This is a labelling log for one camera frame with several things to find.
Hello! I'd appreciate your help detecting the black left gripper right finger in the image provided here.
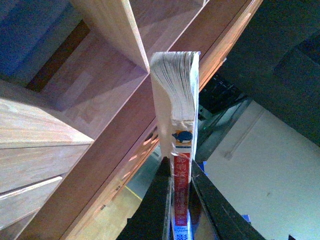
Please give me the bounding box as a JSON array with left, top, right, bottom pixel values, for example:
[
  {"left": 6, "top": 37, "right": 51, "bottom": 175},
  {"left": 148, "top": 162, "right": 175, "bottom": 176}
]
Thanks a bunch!
[{"left": 191, "top": 161, "right": 264, "bottom": 240}]

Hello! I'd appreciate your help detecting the worn paperback book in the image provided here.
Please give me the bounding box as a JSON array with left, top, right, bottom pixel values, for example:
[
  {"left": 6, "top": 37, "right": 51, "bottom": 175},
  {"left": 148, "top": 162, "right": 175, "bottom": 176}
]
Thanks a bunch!
[{"left": 150, "top": 51, "right": 200, "bottom": 240}]

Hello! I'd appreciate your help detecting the left wooden shelf unit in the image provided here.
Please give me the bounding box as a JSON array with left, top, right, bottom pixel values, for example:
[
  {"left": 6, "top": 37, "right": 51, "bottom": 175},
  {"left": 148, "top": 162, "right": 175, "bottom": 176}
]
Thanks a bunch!
[{"left": 0, "top": 0, "right": 261, "bottom": 240}]

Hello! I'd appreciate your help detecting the dark curtain backdrop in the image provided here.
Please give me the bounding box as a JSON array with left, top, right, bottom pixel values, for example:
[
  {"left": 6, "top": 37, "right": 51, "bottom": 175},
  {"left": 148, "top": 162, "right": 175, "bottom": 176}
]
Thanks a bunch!
[{"left": 217, "top": 0, "right": 320, "bottom": 144}]

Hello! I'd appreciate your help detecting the wooden drawer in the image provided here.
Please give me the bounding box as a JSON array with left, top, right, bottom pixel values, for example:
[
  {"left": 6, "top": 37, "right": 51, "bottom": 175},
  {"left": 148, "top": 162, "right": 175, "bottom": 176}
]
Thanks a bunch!
[
  {"left": 0, "top": 176, "right": 63, "bottom": 229},
  {"left": 0, "top": 144, "right": 90, "bottom": 194}
]

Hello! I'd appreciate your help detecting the left upper wooden drawer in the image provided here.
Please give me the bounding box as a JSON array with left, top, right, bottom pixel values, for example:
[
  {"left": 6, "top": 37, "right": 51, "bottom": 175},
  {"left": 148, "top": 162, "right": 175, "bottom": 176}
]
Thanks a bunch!
[{"left": 0, "top": 144, "right": 90, "bottom": 194}]

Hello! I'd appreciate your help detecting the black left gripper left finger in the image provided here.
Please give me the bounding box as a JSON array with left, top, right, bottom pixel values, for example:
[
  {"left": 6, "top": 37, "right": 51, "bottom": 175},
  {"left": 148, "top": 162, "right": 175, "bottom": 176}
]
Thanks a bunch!
[{"left": 117, "top": 157, "right": 172, "bottom": 240}]

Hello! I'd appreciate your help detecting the left lower wooden drawer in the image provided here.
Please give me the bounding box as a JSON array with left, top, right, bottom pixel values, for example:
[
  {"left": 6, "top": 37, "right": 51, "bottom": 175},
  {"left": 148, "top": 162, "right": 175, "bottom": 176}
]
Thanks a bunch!
[{"left": 0, "top": 176, "right": 63, "bottom": 229}]

